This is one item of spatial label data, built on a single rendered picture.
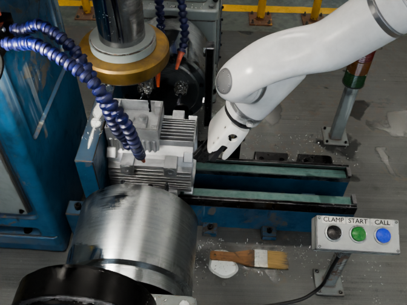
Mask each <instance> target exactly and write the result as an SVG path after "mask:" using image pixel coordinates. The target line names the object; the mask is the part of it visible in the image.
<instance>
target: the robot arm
mask: <svg viewBox="0 0 407 305"><path fill-rule="evenodd" d="M406 33H407V0H349V1H347V2H346V3H344V4H343V5H341V6H340V7H339V8H337V9H336V10H334V11H333V12H332V13H330V14H329V15H328V16H326V17H325V18H323V19H321V20H320V21H317V22H315V23H313V24H308V25H303V26H299V27H293V28H289V29H286V30H282V31H278V32H275V33H272V34H269V35H268V36H265V37H263V38H261V39H258V40H257V41H255V42H253V43H252V44H250V45H249V46H247V47H245V48H244V49H243V50H241V51H240V52H238V54H236V55H235V56H233V57H232V58H231V59H230V60H229V61H227V62H226V63H225V64H224V65H223V67H222V68H221V69H220V70H219V72H218V74H217V76H216V83H215V85H216V90H217V93H218V94H219V96H220V97H221V98H223V99H224V100H226V104H225V105H224V106H223V107H222V108H221V109H220V110H219V111H218V112H217V113H216V115H215V116H214V117H213V118H212V120H211V121H210V124H209V128H208V135H207V136H206V138H205V139H204V141H203V144H201V145H200V147H198V149H197V150H195V152H194V153H193V155H194V156H193V159H194V160H197V161H199V162H202V163H205V162H206V161H207V160H208V159H209V160H210V161H212V162H215V161H216V159H217V158H218V157H219V155H220V154H221V152H222V159H224V160H225V159H227V158H228V157H229V156H230V155H231V154H232V153H233V152H234V151H235V149H236V148H237V147H238V146H239V145H240V144H241V142H242V141H243V140H244V138H245V137H246V135H247V134H248V132H249V130H250V128H254V127H256V126H258V124H259V123H261V121H263V119H264V118H266V116H267V115H269V113H270V112H272V110H273V109H275V107H276V106H278V104H279V103H281V101H283V100H284V98H286V97H287V95H289V93H290V92H292V90H293V89H295V87H296V86H298V84H300V83H301V81H303V80H304V78H305V77H306V75H307V74H314V73H323V72H329V71H334V70H338V69H341V68H343V67H345V66H347V65H349V64H351V63H353V62H355V61H357V60H359V59H361V58H362V57H364V56H366V55H368V54H370V53H372V52H373V51H375V50H377V49H379V48H381V47H382V46H384V45H386V44H388V43H390V42H392V41H393V40H395V39H397V38H399V37H401V36H403V35H404V34H406Z"/></svg>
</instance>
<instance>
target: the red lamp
mask: <svg viewBox="0 0 407 305"><path fill-rule="evenodd" d="M375 53H376V50H375V51H373V52H372V53H370V54H368V55H366V56H364V57H362V58H361V59H359V60H357V62H361V63H368V62H371V61H372V60H373V58H374V55H375Z"/></svg>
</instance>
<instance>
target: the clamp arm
mask: <svg viewBox="0 0 407 305"><path fill-rule="evenodd" d="M214 47H215V42H213V41H207V43H206V48H203V57H205V97H203V98H202V106H204V126H209V124H210V121H211V120H212V117H214V116H215V114H213V113H212V104H213V76H214ZM212 114H213V115H212Z"/></svg>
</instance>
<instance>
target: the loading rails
mask: <svg viewBox="0 0 407 305"><path fill-rule="evenodd" d="M351 176H352V175H351V170H350V167H349V165H341V164H330V163H309V162H287V161H276V160H255V159H234V158H227V159H225V160H224V159H222V158H221V157H218V158H217V159H216V161H215V162H212V161H210V160H209V159H208V160H207V161H206V162H205V163H202V162H199V161H196V173H195V179H194V188H193V194H184V192H183V191H181V192H180V194H179V195H178V197H179V198H181V199H182V200H183V201H185V202H186V203H187V204H189V205H190V206H191V208H192V209H193V211H194V212H195V214H196V216H197V220H198V226H203V227H202V236H208V237H217V227H227V228H247V229H261V239H262V240H276V238H277V231H296V232H311V219H312V218H313V217H315V215H328V216H339V217H354V215H355V213H356V211H357V208H358V207H357V199H356V195H355V194H352V195H351V197H343V195H344V193H345V191H346V188H347V186H348V183H349V181H350V178H351Z"/></svg>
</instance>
